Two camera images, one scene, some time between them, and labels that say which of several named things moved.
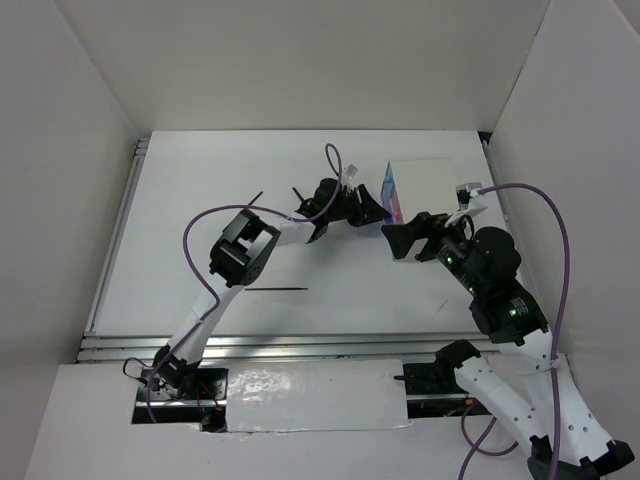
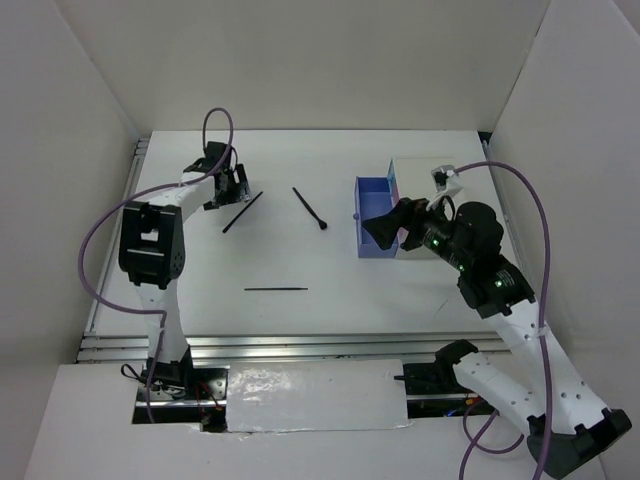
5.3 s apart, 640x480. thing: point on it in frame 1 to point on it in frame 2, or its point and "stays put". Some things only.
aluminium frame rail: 255,348 stays put
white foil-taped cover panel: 310,395 stays put
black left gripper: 372,211 to 240,191
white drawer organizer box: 425,185 stays put
